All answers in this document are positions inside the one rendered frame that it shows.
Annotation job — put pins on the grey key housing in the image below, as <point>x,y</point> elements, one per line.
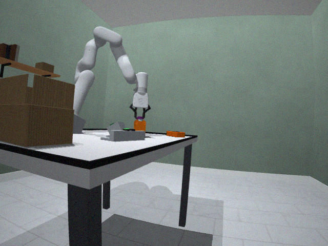
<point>116,126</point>

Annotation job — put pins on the orange digital multimeter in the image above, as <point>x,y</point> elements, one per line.
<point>175,134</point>

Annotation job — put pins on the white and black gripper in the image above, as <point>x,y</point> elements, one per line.
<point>140,100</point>

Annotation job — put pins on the brown cardboard box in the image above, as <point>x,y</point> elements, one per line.
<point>41,115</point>

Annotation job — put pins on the grey rectangular panel with round recesses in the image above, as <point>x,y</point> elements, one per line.
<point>125,135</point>

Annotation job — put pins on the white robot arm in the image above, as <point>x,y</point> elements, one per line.
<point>84,78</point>

